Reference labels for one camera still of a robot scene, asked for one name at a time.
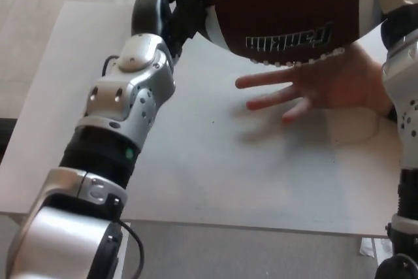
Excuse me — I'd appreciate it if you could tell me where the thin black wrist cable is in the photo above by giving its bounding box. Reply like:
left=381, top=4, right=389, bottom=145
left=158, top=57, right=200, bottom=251
left=103, top=54, right=120, bottom=78

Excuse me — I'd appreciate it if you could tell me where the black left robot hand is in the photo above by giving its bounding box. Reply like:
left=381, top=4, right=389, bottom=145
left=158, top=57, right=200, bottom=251
left=131, top=0, right=210, bottom=65

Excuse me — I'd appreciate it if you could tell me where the black low floor object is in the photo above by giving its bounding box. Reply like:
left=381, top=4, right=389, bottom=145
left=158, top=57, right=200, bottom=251
left=0, top=118, right=18, bottom=159

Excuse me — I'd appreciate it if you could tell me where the black elbow cable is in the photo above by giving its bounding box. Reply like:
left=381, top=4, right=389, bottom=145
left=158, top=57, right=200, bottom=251
left=112, top=217, right=145, bottom=279

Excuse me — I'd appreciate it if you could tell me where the bare person hand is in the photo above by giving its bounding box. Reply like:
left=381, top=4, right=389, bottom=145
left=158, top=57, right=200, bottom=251
left=235, top=44, right=393, bottom=127

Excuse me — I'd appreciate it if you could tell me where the brown Franklin football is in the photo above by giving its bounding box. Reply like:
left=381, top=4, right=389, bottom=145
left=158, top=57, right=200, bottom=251
left=195, top=0, right=385, bottom=69

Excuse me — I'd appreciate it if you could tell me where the white plain table leg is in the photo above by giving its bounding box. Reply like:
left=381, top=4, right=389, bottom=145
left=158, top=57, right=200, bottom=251
left=116, top=222, right=132, bottom=279

